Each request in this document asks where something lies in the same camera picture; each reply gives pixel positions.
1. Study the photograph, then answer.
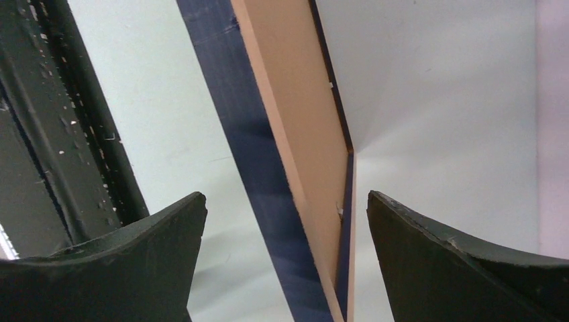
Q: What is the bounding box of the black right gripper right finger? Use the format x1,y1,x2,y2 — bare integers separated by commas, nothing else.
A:
367,191,568,321

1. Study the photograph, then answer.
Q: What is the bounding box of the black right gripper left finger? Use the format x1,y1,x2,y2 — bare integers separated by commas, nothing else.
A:
1,192,207,321

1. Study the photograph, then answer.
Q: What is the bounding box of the wooden picture frame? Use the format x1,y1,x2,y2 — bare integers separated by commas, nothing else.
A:
178,1,333,321

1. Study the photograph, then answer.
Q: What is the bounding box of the brown cardboard backing board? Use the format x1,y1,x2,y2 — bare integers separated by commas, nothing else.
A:
233,1,348,282

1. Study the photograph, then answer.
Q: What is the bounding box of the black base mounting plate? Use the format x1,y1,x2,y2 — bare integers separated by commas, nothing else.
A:
1,1,149,260

